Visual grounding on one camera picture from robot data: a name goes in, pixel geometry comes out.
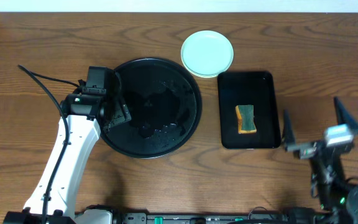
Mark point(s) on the round black tray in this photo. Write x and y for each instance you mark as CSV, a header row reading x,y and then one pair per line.
x,y
165,106

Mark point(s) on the black rectangular tray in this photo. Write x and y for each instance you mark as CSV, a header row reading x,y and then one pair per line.
x,y
248,88

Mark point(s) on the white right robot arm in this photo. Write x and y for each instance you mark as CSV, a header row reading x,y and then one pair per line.
x,y
336,194

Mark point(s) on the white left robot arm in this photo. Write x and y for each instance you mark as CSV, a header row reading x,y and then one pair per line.
x,y
84,119

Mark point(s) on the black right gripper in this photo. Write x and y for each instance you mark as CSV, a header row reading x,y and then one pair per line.
x,y
344,117

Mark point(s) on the orange green scrub sponge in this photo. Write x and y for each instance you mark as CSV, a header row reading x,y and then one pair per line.
x,y
245,119

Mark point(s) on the mint plate with red stain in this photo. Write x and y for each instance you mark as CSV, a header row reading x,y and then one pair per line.
x,y
207,46

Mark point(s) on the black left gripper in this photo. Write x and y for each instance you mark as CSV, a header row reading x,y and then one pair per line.
x,y
117,112

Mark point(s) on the plain mint green plate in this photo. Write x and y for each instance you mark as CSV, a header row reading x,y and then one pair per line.
x,y
206,70

